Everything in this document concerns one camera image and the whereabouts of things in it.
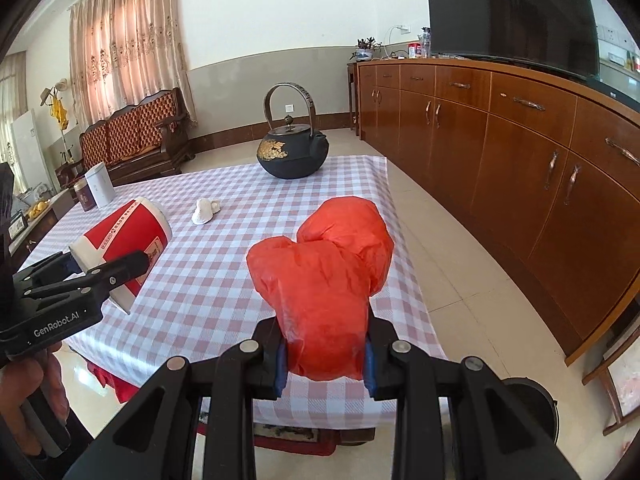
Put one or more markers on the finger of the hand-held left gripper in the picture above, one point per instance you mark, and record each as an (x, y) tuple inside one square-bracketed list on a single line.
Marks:
[(45, 270), (120, 270)]

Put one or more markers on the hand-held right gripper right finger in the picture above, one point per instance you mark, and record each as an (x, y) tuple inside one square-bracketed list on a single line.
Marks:
[(370, 365)]

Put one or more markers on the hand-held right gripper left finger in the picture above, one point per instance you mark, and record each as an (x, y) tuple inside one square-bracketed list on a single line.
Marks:
[(280, 365)]

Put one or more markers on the red paper cup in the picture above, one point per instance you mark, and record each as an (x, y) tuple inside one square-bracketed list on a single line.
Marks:
[(125, 235)]

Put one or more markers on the red plastic bag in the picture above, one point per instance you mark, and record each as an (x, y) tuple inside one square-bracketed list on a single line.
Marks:
[(320, 285)]

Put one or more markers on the black trash bin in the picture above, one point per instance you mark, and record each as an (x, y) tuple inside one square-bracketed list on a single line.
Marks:
[(530, 405)]

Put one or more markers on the person's left hand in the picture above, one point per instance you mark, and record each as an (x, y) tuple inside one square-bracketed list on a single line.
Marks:
[(30, 377)]

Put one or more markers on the low wooden sideboard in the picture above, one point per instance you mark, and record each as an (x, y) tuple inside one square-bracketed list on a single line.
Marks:
[(45, 227)]

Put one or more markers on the bowl of yellow fruit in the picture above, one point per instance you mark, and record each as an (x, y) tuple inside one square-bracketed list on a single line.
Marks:
[(37, 209)]

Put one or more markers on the dark red canister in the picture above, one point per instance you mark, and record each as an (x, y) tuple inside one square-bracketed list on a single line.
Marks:
[(85, 197)]

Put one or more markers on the white tea canister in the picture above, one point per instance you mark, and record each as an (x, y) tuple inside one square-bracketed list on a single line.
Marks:
[(100, 185)]

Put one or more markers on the knotted pale pink bag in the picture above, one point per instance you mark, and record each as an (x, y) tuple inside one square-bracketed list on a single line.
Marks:
[(202, 214)]

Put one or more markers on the white refrigerator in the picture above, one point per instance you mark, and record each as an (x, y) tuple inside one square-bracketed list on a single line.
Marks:
[(30, 150)]

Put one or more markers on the wooden sofa with orange cushions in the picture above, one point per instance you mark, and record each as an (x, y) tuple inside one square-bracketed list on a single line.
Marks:
[(130, 130)]

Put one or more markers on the yellow hanging bag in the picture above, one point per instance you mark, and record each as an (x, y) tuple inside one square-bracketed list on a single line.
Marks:
[(60, 112)]

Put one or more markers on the coat rack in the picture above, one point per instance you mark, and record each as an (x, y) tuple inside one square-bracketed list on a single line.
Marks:
[(57, 110)]

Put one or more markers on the black cast iron teapot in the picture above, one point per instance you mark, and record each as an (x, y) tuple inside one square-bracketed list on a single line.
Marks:
[(292, 155)]

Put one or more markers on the beige embroidered curtain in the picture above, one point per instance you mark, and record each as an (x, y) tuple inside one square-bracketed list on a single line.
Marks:
[(130, 45)]

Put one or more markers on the long wooden cabinet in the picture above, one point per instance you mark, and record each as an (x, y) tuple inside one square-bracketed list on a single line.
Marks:
[(500, 160)]

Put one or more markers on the small wooden side table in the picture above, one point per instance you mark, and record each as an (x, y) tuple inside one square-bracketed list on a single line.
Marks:
[(352, 95)]

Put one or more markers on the small potted plant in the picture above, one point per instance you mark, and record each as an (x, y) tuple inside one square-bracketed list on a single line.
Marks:
[(367, 50)]

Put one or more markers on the clear glass jar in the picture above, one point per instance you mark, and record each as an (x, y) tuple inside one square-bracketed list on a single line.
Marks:
[(425, 42)]

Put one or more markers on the black flat television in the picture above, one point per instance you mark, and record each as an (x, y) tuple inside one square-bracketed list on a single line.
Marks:
[(510, 15)]

